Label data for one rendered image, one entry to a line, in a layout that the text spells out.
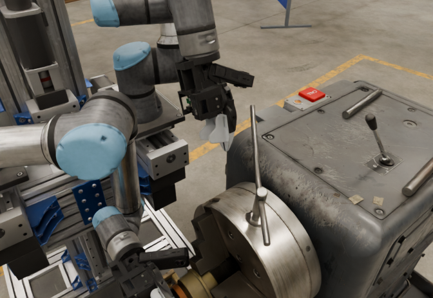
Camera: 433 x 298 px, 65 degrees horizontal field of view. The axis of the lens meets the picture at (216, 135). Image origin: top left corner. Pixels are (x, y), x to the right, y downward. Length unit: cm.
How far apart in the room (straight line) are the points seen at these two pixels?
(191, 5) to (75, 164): 36
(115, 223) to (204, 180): 172
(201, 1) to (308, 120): 50
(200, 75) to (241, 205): 29
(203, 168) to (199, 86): 204
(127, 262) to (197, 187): 171
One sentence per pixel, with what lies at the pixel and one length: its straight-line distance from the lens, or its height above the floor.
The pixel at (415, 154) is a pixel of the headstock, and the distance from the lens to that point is 96.
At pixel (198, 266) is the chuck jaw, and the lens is 77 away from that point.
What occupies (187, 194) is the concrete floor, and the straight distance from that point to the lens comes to 247.
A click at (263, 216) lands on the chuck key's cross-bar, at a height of 130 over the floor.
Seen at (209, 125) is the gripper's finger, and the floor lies 138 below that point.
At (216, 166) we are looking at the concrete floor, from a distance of 268.
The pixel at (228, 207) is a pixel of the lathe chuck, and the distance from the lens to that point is 74.
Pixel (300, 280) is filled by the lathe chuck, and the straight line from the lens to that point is 75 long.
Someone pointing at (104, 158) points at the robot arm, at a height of 137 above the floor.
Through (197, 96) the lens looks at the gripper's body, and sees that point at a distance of 63.
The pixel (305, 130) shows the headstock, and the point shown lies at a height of 126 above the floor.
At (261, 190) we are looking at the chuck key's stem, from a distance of 65.
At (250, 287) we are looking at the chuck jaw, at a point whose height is 111.
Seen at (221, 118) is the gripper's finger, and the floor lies 141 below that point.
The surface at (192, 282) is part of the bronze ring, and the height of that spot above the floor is 112.
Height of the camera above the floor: 179
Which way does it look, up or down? 37 degrees down
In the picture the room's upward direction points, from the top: straight up
